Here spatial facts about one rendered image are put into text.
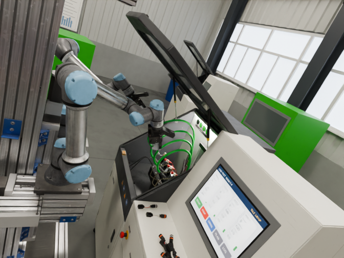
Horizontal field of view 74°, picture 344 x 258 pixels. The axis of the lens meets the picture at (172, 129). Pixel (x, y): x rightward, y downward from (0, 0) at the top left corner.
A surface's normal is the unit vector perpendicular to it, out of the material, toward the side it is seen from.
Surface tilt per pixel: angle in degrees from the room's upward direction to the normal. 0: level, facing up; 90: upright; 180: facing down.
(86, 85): 82
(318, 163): 90
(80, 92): 82
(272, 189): 76
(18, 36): 90
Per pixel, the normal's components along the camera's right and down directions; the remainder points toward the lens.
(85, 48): 0.49, 0.48
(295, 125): 0.28, 0.45
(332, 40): -0.86, -0.16
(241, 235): -0.77, -0.40
